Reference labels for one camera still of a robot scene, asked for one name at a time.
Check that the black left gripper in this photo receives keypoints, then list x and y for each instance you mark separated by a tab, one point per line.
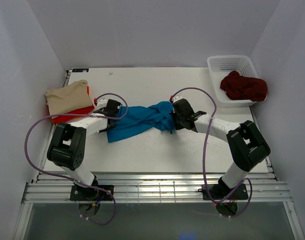
103	130

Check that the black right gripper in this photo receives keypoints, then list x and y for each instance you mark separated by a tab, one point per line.
176	126

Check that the blue t shirt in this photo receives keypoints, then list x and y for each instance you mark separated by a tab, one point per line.
139	119

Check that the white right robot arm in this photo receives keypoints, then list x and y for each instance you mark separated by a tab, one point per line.
247	145

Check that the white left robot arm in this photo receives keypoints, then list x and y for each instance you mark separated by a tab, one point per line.
68	143

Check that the orange folded t shirt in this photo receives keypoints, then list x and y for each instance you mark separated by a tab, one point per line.
64	117

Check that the beige folded t shirt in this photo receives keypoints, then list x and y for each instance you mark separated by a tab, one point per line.
69	98

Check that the dark red t shirt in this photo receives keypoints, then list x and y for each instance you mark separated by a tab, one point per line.
238	87

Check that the white plastic basket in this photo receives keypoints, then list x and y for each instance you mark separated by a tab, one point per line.
220	66

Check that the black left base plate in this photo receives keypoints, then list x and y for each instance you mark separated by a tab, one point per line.
79	193

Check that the aluminium rail frame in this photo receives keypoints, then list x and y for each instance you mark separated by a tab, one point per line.
150	189

